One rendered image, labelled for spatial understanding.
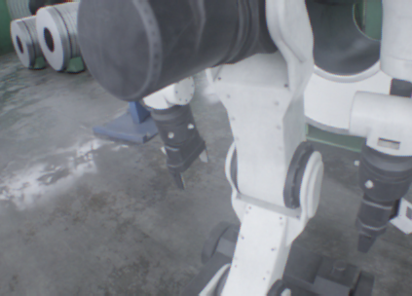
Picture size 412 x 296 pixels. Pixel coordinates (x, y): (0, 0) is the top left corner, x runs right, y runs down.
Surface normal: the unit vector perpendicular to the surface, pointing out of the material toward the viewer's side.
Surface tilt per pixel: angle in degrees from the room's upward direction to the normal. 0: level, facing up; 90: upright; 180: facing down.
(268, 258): 60
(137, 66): 90
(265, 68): 35
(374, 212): 102
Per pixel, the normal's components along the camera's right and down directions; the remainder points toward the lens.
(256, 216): -0.57, -0.04
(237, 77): -0.43, -0.44
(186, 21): 0.78, 0.07
